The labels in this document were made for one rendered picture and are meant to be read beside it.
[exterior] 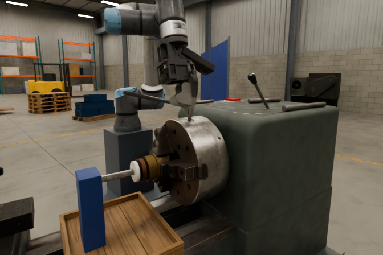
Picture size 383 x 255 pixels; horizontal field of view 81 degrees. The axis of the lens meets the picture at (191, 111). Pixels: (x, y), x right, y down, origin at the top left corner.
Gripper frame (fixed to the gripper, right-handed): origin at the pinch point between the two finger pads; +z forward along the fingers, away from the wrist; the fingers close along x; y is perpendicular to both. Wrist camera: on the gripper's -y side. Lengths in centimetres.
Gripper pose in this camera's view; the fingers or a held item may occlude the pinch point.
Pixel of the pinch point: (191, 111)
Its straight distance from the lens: 62.2
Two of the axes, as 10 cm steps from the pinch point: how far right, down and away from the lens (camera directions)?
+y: -8.3, 0.9, -5.5
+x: 5.4, -1.3, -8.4
